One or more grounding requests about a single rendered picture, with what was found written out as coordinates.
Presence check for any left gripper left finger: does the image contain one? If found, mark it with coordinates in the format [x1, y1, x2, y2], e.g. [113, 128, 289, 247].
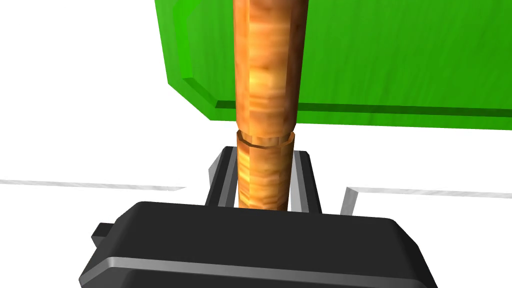
[205, 146, 240, 209]

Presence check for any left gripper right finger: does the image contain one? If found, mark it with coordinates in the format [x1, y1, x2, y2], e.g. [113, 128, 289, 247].
[288, 150, 323, 215]

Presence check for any orange wooden rod handle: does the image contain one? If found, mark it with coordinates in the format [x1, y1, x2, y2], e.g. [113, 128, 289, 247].
[232, 0, 310, 212]

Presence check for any green cupboard door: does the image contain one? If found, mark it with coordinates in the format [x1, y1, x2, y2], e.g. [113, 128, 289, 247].
[154, 0, 512, 131]

